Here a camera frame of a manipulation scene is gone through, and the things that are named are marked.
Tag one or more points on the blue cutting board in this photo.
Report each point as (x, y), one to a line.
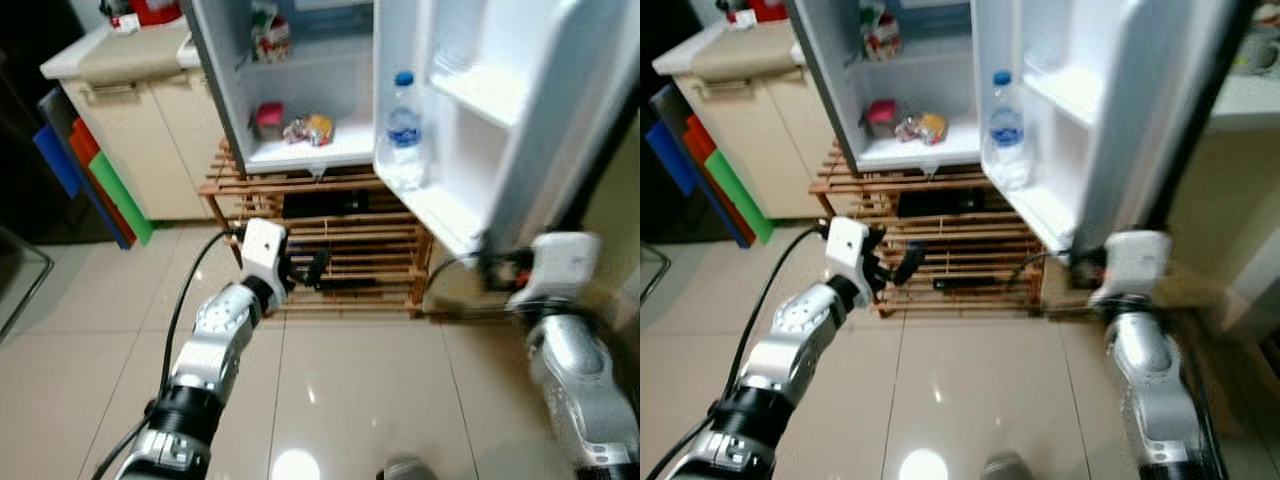
(55, 160)
(668, 158)

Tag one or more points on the green cutting board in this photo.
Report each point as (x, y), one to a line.
(120, 200)
(738, 195)

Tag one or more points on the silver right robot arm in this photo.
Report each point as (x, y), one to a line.
(575, 390)
(1150, 390)

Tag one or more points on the red snack pack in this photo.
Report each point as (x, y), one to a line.
(768, 9)
(155, 10)

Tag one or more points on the white paper pack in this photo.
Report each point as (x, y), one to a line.
(120, 18)
(735, 14)

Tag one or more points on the wooden slatted rack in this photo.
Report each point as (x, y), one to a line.
(380, 250)
(990, 250)

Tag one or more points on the red-lidded food container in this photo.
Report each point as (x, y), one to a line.
(268, 120)
(880, 118)

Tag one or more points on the clear water bottle blue cap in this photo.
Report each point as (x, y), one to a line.
(1006, 130)
(404, 130)

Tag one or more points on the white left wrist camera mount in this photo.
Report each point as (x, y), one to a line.
(265, 245)
(850, 243)

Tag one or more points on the yellow snack packet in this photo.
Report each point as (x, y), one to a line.
(925, 127)
(315, 128)

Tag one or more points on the white-topped side counter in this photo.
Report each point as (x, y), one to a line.
(1245, 100)

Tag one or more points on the silver small fridge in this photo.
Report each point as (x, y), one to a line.
(345, 90)
(945, 90)

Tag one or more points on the slim black bar device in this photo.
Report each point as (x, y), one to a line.
(960, 283)
(350, 284)

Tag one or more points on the beige cloth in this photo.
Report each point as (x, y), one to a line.
(745, 52)
(130, 55)

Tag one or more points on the dark grey cutting board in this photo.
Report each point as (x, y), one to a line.
(58, 108)
(668, 104)

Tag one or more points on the black box device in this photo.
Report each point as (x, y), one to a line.
(325, 203)
(935, 202)

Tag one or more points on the pale countertop appliance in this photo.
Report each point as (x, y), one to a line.
(1260, 48)

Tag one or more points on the red and white food bag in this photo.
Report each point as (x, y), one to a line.
(270, 40)
(882, 38)

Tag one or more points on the red cutting board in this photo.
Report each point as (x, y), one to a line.
(82, 145)
(697, 140)

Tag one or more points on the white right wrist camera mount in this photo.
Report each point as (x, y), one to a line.
(1135, 262)
(560, 265)

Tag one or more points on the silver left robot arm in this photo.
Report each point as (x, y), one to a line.
(800, 335)
(215, 340)

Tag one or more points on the grey robot foot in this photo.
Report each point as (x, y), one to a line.
(1008, 467)
(410, 468)

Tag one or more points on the white-lined fridge door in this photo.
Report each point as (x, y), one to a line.
(1130, 90)
(540, 100)

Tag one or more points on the beige kitchen cabinet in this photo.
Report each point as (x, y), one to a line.
(160, 150)
(770, 140)

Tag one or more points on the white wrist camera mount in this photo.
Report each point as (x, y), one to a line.
(560, 265)
(265, 245)
(850, 243)
(1135, 262)

